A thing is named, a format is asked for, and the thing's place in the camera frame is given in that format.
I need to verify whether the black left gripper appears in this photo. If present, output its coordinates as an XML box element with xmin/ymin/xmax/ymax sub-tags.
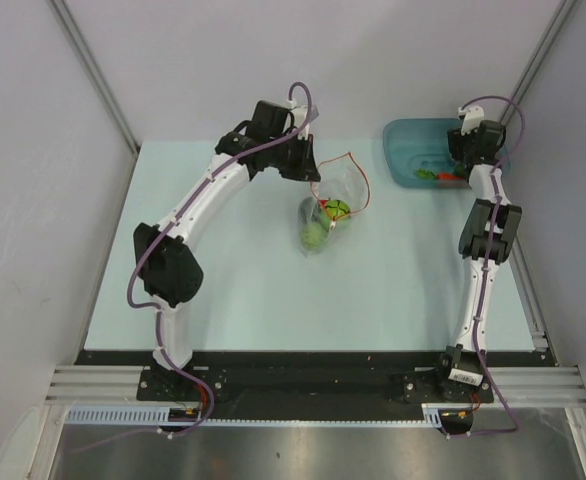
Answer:
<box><xmin>267</xmin><ymin>132</ymin><xmax>320</xmax><ymax>182</ymax></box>

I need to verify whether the clear zip bag orange zipper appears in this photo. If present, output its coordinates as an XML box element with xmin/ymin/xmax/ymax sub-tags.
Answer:
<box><xmin>297</xmin><ymin>152</ymin><xmax>371</xmax><ymax>255</ymax></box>

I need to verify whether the green striped toy watermelon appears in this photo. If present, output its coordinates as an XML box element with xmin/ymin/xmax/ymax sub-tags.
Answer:
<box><xmin>323</xmin><ymin>199</ymin><xmax>351</xmax><ymax>222</ymax></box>

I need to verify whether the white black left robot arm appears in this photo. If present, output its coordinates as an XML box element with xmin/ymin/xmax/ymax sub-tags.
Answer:
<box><xmin>131</xmin><ymin>99</ymin><xmax>321</xmax><ymax>400</ymax></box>

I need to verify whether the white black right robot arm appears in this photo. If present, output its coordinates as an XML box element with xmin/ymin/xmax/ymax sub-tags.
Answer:
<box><xmin>434</xmin><ymin>108</ymin><xmax>522</xmax><ymax>402</ymax></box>

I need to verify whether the teal plastic food container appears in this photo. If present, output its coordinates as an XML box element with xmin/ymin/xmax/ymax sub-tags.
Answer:
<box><xmin>382</xmin><ymin>117</ymin><xmax>506</xmax><ymax>197</ymax></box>

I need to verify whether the orange toy carrot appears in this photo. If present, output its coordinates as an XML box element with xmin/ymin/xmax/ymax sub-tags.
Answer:
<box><xmin>415</xmin><ymin>169</ymin><xmax>464</xmax><ymax>182</ymax></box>

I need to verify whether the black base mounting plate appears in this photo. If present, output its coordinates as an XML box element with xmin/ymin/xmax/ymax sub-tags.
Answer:
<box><xmin>75</xmin><ymin>350</ymin><xmax>557</xmax><ymax>404</ymax></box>

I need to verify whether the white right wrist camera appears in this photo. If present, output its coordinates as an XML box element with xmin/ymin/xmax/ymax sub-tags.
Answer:
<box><xmin>458</xmin><ymin>104</ymin><xmax>485</xmax><ymax>136</ymax></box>

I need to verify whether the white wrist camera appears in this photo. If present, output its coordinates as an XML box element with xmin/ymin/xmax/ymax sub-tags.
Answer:
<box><xmin>285</xmin><ymin>100</ymin><xmax>319</xmax><ymax>139</ymax></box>
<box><xmin>458</xmin><ymin>104</ymin><xmax>485</xmax><ymax>136</ymax></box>

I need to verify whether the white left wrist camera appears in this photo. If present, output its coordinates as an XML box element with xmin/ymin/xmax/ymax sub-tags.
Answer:
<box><xmin>285</xmin><ymin>100</ymin><xmax>319</xmax><ymax>139</ymax></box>

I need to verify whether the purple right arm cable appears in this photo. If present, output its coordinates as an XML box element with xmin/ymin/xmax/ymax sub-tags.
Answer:
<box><xmin>461</xmin><ymin>94</ymin><xmax>527</xmax><ymax>436</ymax></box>

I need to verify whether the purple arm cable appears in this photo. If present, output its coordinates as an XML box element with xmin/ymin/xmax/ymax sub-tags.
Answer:
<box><xmin>67</xmin><ymin>82</ymin><xmax>312</xmax><ymax>454</ymax></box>
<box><xmin>461</xmin><ymin>94</ymin><xmax>527</xmax><ymax>436</ymax></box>

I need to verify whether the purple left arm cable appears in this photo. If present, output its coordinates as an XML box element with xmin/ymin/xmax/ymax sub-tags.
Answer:
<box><xmin>67</xmin><ymin>82</ymin><xmax>312</xmax><ymax>454</ymax></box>

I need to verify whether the right aluminium corner post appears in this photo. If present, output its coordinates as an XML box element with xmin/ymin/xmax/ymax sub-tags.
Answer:
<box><xmin>511</xmin><ymin>0</ymin><xmax>581</xmax><ymax>107</ymax></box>

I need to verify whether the aluminium corner post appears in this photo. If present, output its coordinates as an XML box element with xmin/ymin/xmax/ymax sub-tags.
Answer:
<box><xmin>46</xmin><ymin>0</ymin><xmax>141</xmax><ymax>158</ymax></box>
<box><xmin>511</xmin><ymin>0</ymin><xmax>581</xmax><ymax>107</ymax></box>

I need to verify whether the left aluminium corner post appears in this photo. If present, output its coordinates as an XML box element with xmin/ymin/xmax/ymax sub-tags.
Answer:
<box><xmin>46</xmin><ymin>0</ymin><xmax>141</xmax><ymax>158</ymax></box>

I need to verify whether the aluminium front rail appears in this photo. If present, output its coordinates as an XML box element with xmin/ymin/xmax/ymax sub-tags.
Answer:
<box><xmin>46</xmin><ymin>366</ymin><xmax>586</xmax><ymax>408</ymax></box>

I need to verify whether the white slotted cable duct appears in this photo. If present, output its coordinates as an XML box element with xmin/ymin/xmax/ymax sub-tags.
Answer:
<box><xmin>66</xmin><ymin>405</ymin><xmax>441</xmax><ymax>428</ymax></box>

